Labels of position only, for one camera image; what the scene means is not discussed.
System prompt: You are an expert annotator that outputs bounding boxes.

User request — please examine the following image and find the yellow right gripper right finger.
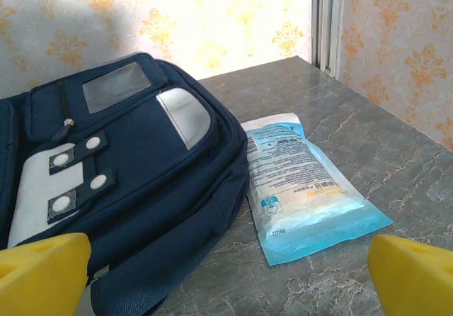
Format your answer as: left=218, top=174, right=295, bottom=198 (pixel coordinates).
left=367, top=234, right=453, bottom=316

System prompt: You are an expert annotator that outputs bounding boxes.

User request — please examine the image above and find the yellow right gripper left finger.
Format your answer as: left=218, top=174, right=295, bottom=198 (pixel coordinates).
left=0, top=232, right=93, bottom=316

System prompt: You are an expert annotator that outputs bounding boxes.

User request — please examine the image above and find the navy blue backpack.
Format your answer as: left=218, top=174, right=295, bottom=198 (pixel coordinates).
left=0, top=52, right=249, bottom=316

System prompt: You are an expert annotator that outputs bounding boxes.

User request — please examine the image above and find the blue white wet wipes pack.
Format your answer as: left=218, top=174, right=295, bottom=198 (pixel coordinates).
left=240, top=112, right=394, bottom=267

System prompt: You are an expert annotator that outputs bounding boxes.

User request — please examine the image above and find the aluminium frame post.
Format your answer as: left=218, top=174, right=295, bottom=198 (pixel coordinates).
left=311, top=0, right=346, bottom=79

